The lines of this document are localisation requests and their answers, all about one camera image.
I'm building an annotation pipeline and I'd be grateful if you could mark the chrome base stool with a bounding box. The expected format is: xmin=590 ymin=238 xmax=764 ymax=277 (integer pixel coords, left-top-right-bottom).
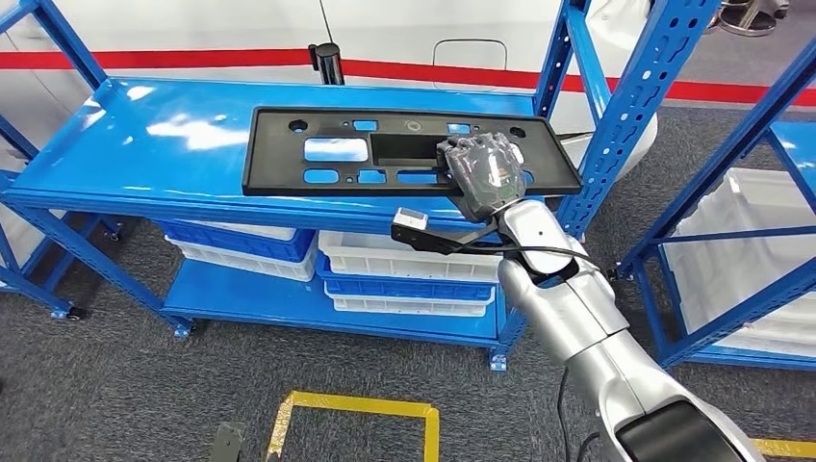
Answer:
xmin=717 ymin=0 xmax=778 ymax=38

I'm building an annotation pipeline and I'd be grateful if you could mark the white plastic bin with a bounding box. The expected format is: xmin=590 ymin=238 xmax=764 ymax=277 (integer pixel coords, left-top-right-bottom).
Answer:
xmin=0 ymin=205 xmax=51 ymax=268
xmin=713 ymin=299 xmax=816 ymax=360
xmin=662 ymin=167 xmax=816 ymax=333
xmin=164 ymin=234 xmax=319 ymax=283
xmin=191 ymin=220 xmax=299 ymax=243
xmin=317 ymin=229 xmax=506 ymax=284
xmin=323 ymin=282 xmax=498 ymax=319

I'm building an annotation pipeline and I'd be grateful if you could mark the white car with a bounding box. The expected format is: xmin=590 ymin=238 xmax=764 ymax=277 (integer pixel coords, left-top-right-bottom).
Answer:
xmin=0 ymin=0 xmax=661 ymax=186

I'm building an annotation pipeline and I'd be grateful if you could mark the red barrier belt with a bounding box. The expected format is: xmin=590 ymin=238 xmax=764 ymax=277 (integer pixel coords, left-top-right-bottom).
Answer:
xmin=0 ymin=49 xmax=816 ymax=109

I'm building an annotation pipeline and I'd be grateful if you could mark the black stanchion post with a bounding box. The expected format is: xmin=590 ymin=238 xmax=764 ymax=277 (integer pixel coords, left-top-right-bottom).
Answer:
xmin=308 ymin=42 xmax=346 ymax=87

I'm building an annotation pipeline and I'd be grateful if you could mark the yellow floor tape square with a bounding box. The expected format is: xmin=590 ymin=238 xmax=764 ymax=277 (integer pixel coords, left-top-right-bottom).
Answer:
xmin=752 ymin=438 xmax=816 ymax=459
xmin=266 ymin=390 xmax=441 ymax=462

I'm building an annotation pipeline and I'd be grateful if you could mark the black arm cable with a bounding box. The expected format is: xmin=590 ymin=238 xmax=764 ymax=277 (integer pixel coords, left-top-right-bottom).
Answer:
xmin=556 ymin=368 xmax=603 ymax=462

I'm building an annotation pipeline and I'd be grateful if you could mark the black plastic mounting plate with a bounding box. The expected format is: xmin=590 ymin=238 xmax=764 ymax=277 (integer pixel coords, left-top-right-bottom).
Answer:
xmin=241 ymin=106 xmax=584 ymax=197

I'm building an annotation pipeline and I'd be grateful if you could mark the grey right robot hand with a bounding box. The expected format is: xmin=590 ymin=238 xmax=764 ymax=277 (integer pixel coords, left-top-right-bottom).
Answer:
xmin=436 ymin=132 xmax=528 ymax=223

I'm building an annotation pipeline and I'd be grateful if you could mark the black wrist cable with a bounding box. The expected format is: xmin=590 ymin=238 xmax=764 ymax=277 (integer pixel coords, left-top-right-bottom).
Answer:
xmin=446 ymin=244 xmax=610 ymax=276

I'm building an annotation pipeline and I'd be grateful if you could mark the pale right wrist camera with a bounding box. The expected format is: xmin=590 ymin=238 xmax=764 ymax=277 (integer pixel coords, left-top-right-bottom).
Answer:
xmin=390 ymin=207 xmax=505 ymax=256

